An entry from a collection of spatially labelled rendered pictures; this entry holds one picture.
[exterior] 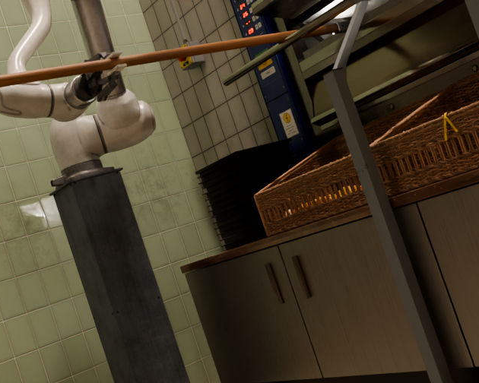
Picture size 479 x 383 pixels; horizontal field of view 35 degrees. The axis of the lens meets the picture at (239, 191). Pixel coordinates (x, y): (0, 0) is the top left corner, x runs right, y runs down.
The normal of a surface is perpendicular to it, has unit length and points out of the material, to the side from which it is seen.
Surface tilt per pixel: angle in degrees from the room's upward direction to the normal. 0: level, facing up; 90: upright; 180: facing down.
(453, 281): 90
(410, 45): 70
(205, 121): 90
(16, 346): 90
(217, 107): 90
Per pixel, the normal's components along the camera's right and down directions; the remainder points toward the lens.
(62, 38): 0.56, -0.24
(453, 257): -0.76, 0.22
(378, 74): -0.83, -0.11
